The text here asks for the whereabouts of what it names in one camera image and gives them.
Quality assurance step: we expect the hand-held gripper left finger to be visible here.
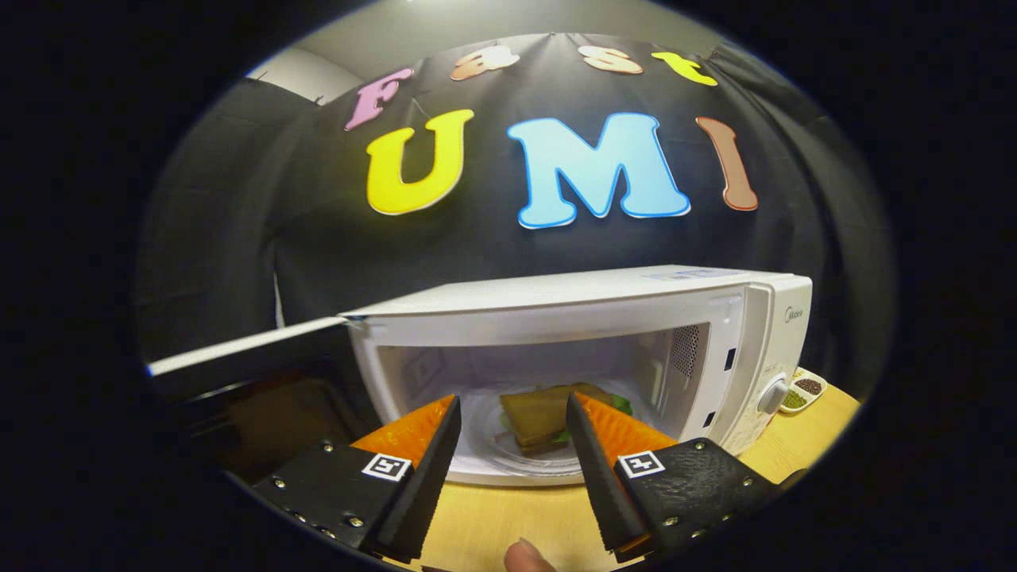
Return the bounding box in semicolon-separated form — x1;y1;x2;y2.
250;395;463;563

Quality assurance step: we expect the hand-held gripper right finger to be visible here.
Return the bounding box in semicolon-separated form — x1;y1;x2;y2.
566;391;807;561

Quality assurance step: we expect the brown bread sandwich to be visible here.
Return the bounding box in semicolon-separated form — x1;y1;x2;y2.
499;383;635;455

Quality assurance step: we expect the white microwave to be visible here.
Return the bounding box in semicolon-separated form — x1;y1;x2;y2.
147;266;813;487

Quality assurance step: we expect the glass turntable plate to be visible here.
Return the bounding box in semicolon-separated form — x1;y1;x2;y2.
467;388;664;479

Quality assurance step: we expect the white condiment tray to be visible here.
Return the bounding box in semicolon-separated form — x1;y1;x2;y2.
780;367;828;414

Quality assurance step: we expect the black backdrop cloth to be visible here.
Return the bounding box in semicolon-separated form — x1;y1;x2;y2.
135;32;895;398

